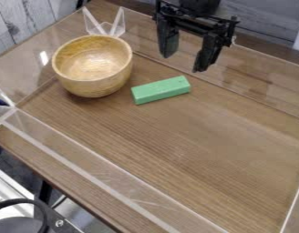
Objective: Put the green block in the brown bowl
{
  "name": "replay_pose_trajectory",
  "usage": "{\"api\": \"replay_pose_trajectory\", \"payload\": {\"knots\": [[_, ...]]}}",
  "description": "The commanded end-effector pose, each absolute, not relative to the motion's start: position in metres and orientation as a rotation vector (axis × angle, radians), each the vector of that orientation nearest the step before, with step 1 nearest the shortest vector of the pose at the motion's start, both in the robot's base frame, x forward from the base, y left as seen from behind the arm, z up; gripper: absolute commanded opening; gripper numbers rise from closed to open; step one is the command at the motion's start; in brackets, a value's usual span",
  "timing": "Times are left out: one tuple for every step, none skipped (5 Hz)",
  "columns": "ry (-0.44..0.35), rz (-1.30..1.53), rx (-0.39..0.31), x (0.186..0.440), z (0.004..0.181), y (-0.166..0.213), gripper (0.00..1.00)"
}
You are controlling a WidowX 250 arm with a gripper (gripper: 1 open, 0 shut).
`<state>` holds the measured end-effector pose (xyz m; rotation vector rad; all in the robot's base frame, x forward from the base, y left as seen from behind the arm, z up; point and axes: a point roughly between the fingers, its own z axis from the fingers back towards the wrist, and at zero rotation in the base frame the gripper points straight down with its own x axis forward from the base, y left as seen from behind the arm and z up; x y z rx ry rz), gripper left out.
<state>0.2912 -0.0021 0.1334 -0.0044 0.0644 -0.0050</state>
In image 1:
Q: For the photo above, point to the clear acrylic corner bracket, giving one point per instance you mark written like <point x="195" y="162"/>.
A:
<point x="112" y="29"/>

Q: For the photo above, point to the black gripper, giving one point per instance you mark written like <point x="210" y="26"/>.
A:
<point x="195" y="17"/>

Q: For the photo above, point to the black metal bracket with screw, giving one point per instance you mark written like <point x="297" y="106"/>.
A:
<point x="57" y="222"/>

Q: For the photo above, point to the green rectangular block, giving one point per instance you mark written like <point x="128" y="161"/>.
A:
<point x="159" y="90"/>

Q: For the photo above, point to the clear acrylic tray wall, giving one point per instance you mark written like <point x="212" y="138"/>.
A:
<point x="202" y="163"/>

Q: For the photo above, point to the light wooden bowl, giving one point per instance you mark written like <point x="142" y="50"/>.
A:
<point x="92" y="65"/>

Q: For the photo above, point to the black table leg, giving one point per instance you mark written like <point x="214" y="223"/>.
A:
<point x="45" y="192"/>

